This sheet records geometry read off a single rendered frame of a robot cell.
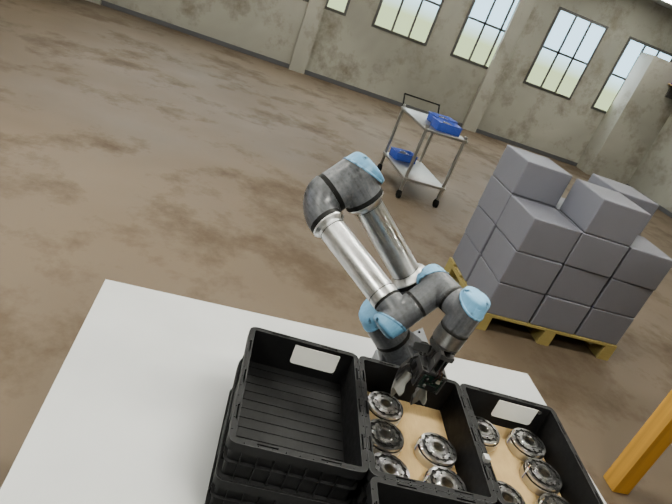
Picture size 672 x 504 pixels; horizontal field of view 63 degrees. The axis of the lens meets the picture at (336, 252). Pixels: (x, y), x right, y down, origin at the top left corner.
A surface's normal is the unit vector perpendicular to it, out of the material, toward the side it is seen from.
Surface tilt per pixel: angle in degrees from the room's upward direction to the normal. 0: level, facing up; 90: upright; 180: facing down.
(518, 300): 90
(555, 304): 90
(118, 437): 0
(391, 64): 90
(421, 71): 90
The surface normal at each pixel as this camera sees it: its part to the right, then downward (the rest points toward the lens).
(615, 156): 0.11, 0.47
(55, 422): 0.33, -0.84
